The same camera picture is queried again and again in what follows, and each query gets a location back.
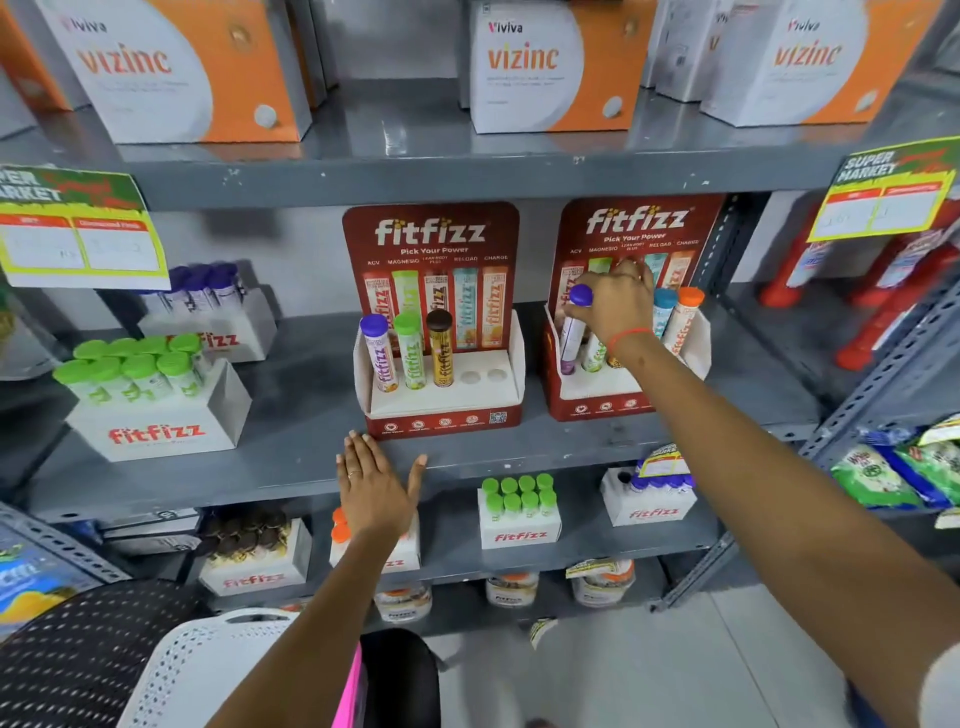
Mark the blue cap tube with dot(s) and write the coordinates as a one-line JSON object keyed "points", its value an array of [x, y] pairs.
{"points": [[663, 309]]}

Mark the yellow blue snack packet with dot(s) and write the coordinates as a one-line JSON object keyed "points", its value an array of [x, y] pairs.
{"points": [[30, 585]]}

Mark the white supplement jar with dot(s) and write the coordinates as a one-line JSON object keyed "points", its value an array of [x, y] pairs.
{"points": [[512, 591], [602, 583], [403, 601]]}

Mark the white grey box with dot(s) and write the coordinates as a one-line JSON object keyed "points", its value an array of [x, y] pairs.
{"points": [[686, 45]]}

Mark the orange cap tubes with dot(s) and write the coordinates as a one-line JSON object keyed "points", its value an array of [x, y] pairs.
{"points": [[340, 526]]}

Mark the purple cap white tube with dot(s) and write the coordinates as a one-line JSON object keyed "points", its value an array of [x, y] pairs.
{"points": [[380, 356], [571, 337]]}

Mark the slotted grey metal rack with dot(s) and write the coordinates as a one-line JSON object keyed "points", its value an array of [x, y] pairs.
{"points": [[885, 375]]}

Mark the clear plastic container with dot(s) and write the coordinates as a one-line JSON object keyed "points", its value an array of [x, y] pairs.
{"points": [[26, 337]]}

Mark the stack of dark flat boxes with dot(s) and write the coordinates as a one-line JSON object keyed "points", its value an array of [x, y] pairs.
{"points": [[150, 529]]}

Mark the small yellow price label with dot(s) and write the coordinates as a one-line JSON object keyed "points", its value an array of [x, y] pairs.
{"points": [[661, 461]]}

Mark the green yellow price sign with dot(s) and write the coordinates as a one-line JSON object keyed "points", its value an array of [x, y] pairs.
{"points": [[75, 225], [889, 191]]}

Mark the green white snack packet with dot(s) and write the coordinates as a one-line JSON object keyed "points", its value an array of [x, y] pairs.
{"points": [[870, 472]]}

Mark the small packet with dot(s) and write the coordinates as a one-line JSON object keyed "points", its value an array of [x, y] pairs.
{"points": [[543, 631]]}

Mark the white perforated basket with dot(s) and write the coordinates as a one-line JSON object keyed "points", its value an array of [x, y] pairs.
{"points": [[202, 675]]}

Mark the group of purple cap tubes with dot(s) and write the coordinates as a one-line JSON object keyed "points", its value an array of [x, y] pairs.
{"points": [[664, 480], [199, 285]]}

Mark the person's left hand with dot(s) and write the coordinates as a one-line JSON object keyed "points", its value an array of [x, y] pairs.
{"points": [[375, 499]]}

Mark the grey metal shelf unit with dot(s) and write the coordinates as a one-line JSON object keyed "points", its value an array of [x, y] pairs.
{"points": [[315, 390]]}

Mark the black clothing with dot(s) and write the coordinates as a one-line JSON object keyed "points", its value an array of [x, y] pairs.
{"points": [[401, 682]]}

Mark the person's left thumb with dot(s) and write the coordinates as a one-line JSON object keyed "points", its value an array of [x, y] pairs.
{"points": [[417, 471]]}

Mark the red bottle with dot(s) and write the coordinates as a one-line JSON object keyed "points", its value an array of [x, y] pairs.
{"points": [[791, 266], [900, 315], [900, 262]]}

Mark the group of green cap tubes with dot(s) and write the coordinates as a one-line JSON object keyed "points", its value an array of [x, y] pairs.
{"points": [[519, 495], [127, 367]]}

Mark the person's left forearm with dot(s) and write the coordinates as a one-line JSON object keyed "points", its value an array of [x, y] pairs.
{"points": [[315, 630]]}

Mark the black perforated basket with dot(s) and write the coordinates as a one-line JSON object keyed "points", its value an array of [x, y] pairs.
{"points": [[82, 660]]}

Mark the white cardboard tube tray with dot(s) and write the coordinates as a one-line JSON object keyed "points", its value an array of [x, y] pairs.
{"points": [[225, 337], [161, 431], [255, 577], [397, 559], [649, 506], [520, 531]]}

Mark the person's right hand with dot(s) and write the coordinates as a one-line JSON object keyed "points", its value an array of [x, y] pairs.
{"points": [[622, 304]]}

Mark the large orange white box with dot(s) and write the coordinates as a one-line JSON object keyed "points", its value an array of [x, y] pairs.
{"points": [[26, 56], [172, 67], [810, 60], [555, 64]]}

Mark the person's right forearm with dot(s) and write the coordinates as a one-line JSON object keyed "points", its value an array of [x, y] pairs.
{"points": [[780, 510]]}

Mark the red cardboard display stand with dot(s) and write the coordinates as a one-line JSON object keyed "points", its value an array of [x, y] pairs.
{"points": [[637, 221], [435, 240]]}

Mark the group of brown cap tubes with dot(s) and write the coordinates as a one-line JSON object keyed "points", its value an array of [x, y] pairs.
{"points": [[244, 536]]}

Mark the orange cap white tube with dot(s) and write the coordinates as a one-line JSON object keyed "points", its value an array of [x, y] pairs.
{"points": [[684, 322]]}

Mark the person's right fingers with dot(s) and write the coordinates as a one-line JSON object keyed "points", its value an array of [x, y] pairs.
{"points": [[600, 289]]}

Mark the pink clothing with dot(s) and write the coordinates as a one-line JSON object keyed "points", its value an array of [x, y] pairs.
{"points": [[349, 694]]}

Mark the brown cap yellow tube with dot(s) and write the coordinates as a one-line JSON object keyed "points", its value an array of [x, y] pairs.
{"points": [[441, 349]]}

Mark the white sleeve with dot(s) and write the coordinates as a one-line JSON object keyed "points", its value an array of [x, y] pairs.
{"points": [[943, 690]]}

